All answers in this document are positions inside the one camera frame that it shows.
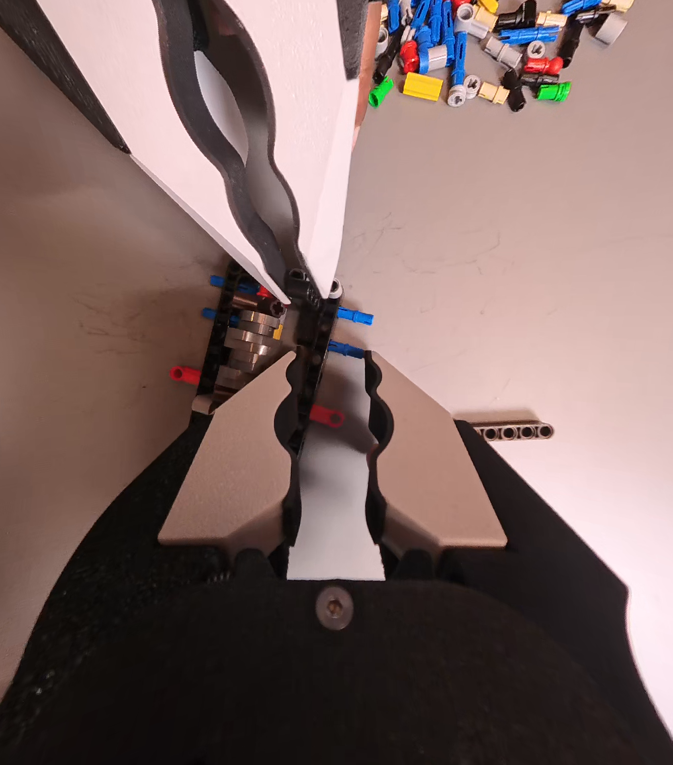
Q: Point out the dark angled lego beam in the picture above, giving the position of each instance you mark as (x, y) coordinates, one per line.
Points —
(515, 431)

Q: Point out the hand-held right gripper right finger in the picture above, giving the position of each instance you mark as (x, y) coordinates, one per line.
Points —
(438, 478)

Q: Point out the person's left hand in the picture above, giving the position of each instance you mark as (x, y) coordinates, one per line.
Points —
(369, 60)

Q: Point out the black frame lego assembly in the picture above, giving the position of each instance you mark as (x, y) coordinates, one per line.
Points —
(250, 340)

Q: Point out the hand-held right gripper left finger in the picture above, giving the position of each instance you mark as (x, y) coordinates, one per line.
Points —
(223, 478)

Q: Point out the pile of small lego pieces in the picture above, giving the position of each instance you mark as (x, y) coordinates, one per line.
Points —
(423, 86)

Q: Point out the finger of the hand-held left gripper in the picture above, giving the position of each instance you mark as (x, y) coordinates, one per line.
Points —
(312, 119)
(133, 89)

